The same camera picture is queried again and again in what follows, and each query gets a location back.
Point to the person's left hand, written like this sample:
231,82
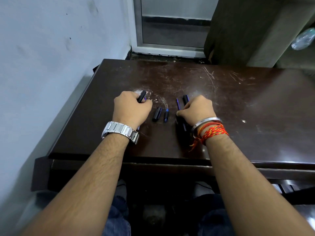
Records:
128,108

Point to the short blue black pen part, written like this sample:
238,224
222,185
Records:
166,115

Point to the person's right forearm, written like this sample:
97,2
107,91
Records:
248,189

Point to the silver metal bangle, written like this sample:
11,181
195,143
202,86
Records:
205,121

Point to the silver metal wristwatch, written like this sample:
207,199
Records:
119,129

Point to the blue jeans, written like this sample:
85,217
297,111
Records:
119,216

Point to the clear plastic bottle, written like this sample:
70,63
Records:
303,39

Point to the person's left fingers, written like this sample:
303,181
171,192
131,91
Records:
147,108

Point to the white framed door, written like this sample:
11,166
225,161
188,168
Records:
172,29

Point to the person's left forearm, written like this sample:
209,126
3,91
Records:
83,189

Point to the person's right hand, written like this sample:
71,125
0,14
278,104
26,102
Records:
199,109

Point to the person's right fingers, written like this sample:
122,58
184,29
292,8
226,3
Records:
184,113

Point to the thin blue pen refill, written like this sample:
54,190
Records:
178,104

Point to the dark brown wooden table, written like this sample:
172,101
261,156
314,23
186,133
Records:
246,115

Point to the dark wooden cabinet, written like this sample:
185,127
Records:
236,29

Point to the black pen with blue trim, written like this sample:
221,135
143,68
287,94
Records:
185,99

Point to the black pen cap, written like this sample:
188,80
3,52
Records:
157,114

